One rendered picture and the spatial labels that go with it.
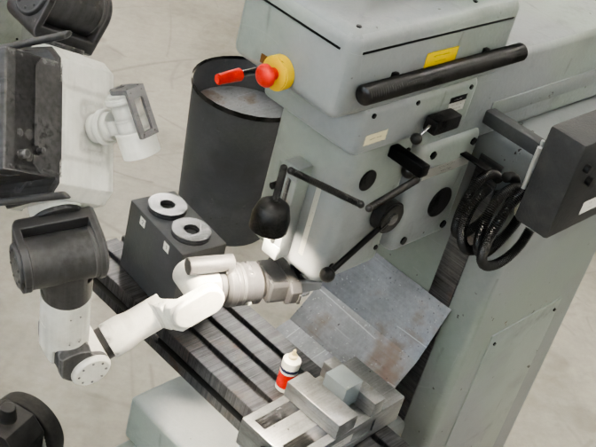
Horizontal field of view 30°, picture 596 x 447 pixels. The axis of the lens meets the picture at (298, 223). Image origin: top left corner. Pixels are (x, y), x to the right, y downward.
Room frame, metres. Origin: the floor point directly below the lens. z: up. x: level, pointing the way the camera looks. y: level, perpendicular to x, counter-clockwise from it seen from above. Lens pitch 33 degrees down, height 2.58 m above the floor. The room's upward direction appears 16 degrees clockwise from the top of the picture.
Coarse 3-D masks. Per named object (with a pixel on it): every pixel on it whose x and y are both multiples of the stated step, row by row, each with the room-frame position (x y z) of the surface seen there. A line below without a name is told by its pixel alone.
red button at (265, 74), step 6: (264, 66) 1.64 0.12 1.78; (270, 66) 1.65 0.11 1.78; (258, 72) 1.64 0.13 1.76; (264, 72) 1.64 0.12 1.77; (270, 72) 1.64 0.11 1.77; (276, 72) 1.65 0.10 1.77; (258, 78) 1.64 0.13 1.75; (264, 78) 1.63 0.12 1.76; (270, 78) 1.63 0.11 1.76; (276, 78) 1.65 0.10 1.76; (264, 84) 1.63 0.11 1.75; (270, 84) 1.63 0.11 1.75
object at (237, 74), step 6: (228, 72) 1.72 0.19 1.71; (234, 72) 1.73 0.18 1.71; (240, 72) 1.74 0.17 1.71; (246, 72) 1.75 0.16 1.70; (252, 72) 1.76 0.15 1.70; (216, 78) 1.70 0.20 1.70; (222, 78) 1.70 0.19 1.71; (228, 78) 1.71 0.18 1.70; (234, 78) 1.72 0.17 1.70; (240, 78) 1.73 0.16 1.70
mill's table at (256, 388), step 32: (96, 288) 2.05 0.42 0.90; (128, 288) 2.01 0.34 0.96; (224, 320) 1.99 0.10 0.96; (256, 320) 2.02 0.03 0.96; (160, 352) 1.91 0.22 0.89; (192, 352) 1.86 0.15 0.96; (224, 352) 1.88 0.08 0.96; (256, 352) 1.91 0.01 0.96; (288, 352) 1.94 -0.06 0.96; (192, 384) 1.83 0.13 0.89; (224, 384) 1.78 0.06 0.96; (256, 384) 1.81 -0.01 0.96; (224, 416) 1.77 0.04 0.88
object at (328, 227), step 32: (288, 128) 1.82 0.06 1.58; (320, 160) 1.76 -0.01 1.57; (352, 160) 1.73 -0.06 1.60; (384, 160) 1.80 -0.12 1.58; (320, 192) 1.75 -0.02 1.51; (352, 192) 1.74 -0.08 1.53; (384, 192) 1.83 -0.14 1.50; (320, 224) 1.74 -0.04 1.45; (352, 224) 1.77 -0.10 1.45; (288, 256) 1.77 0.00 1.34; (320, 256) 1.73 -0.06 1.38; (352, 256) 1.80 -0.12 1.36
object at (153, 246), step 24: (168, 192) 2.16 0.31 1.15; (144, 216) 2.05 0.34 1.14; (168, 216) 2.05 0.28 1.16; (192, 216) 2.09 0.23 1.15; (144, 240) 2.04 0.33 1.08; (168, 240) 1.98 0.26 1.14; (192, 240) 1.98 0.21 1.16; (216, 240) 2.02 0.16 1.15; (144, 264) 2.02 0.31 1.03; (168, 264) 1.97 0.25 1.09; (144, 288) 2.01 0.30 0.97; (168, 288) 1.96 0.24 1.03
